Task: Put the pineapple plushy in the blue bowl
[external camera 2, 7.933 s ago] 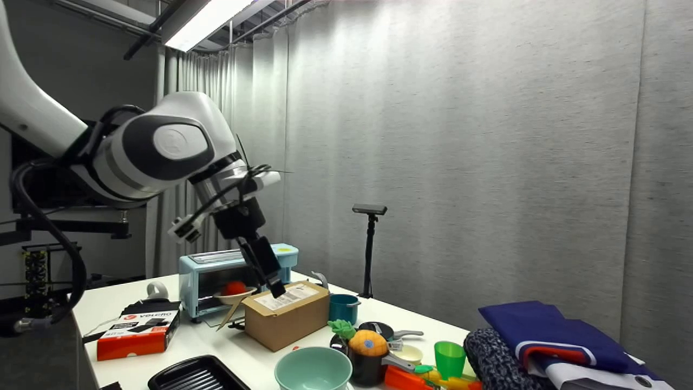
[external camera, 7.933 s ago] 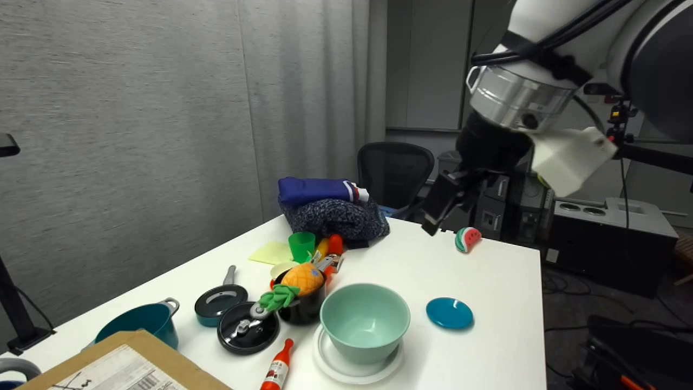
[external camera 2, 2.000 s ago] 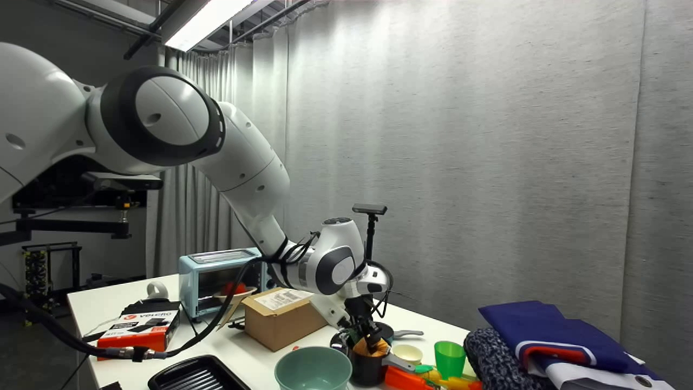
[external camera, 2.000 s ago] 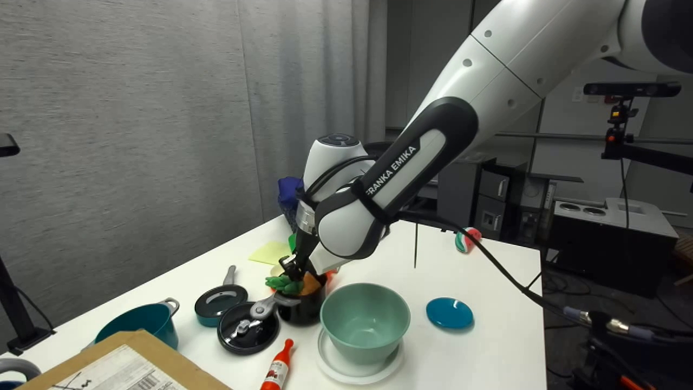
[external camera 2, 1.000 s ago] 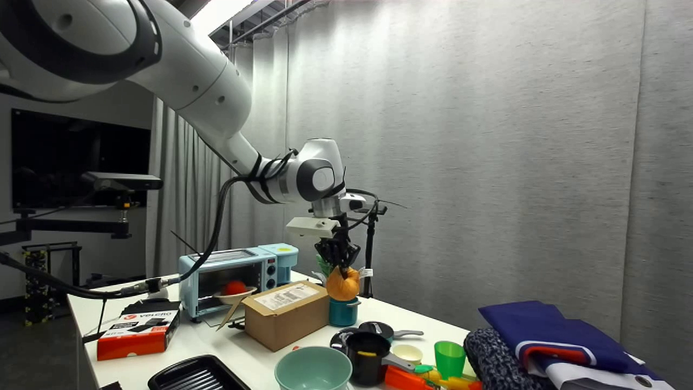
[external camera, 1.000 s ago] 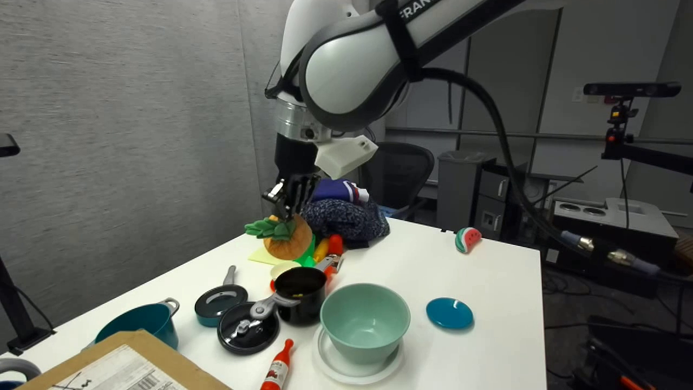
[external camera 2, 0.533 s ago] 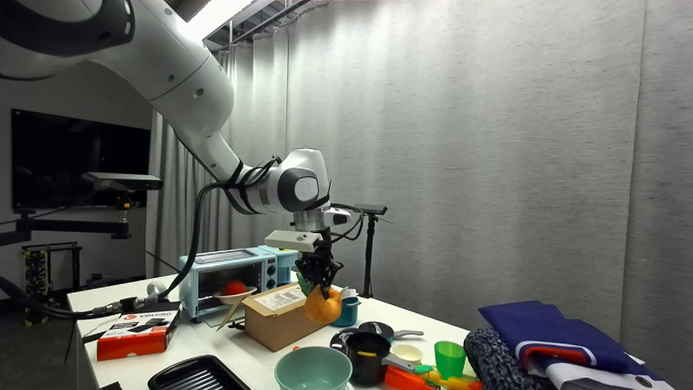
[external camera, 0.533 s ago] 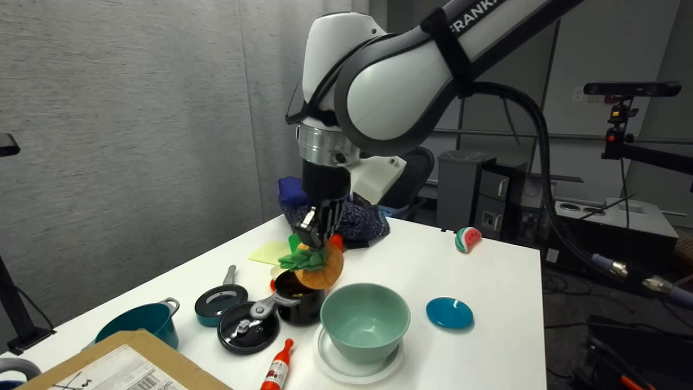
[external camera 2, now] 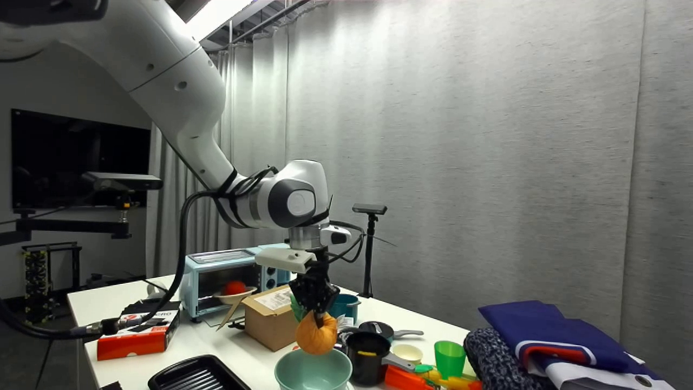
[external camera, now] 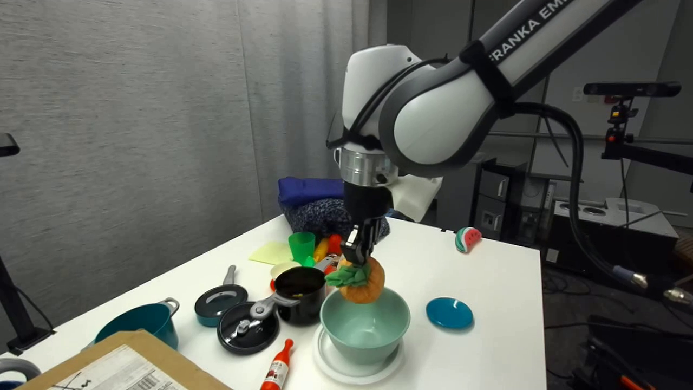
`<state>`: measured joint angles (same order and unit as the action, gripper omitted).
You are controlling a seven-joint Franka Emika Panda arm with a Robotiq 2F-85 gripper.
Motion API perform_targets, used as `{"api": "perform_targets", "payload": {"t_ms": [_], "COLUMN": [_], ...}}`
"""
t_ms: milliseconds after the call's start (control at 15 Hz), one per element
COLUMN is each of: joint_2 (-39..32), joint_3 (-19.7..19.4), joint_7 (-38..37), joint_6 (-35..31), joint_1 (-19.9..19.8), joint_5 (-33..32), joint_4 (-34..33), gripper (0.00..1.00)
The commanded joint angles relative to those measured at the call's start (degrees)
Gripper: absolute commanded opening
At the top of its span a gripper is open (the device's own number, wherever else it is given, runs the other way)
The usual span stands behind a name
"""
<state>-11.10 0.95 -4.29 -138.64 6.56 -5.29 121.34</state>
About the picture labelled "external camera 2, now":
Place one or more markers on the red toy inside oven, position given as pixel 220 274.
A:
pixel 232 287

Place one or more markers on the grey tape roll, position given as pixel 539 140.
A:
pixel 152 288

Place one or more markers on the red toy sausage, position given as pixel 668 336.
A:
pixel 474 384

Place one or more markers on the ceiling light panel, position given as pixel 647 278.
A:
pixel 217 13

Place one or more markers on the black metal rack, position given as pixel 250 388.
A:
pixel 39 282

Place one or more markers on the red and black box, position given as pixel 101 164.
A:
pixel 132 341

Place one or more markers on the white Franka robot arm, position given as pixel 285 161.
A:
pixel 175 79

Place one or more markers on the black mug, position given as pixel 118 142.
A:
pixel 369 364

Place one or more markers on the orange and grey toy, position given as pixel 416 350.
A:
pixel 404 380

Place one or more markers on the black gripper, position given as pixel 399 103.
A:
pixel 313 278

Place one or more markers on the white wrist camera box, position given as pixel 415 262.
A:
pixel 285 260

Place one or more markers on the black camera on stand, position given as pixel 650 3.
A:
pixel 369 251

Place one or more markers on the small cream bowl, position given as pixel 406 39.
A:
pixel 407 353

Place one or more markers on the white cloth with red stripe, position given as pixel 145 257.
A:
pixel 592 378

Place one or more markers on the orange pineapple plushy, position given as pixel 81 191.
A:
pixel 316 335

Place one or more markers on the black toy pan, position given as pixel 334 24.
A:
pixel 382 329

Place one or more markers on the black mounting bar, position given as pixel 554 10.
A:
pixel 72 226

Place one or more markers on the blue folded cloth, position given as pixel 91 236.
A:
pixel 556 335

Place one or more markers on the dark patterned cloth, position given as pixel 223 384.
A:
pixel 498 364

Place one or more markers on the teal blue bowl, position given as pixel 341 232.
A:
pixel 313 371

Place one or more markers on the black wall monitor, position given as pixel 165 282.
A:
pixel 56 158

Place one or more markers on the grey curtain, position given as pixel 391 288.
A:
pixel 468 144

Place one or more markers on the black grid tray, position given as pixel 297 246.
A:
pixel 195 376

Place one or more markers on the brown cardboard box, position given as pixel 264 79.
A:
pixel 270 321

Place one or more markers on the yellow toy corn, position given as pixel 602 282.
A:
pixel 443 380

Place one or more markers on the teal cup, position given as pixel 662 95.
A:
pixel 347 309

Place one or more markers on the light blue toy oven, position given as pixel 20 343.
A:
pixel 217 271

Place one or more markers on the green plastic cup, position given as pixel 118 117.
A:
pixel 448 361

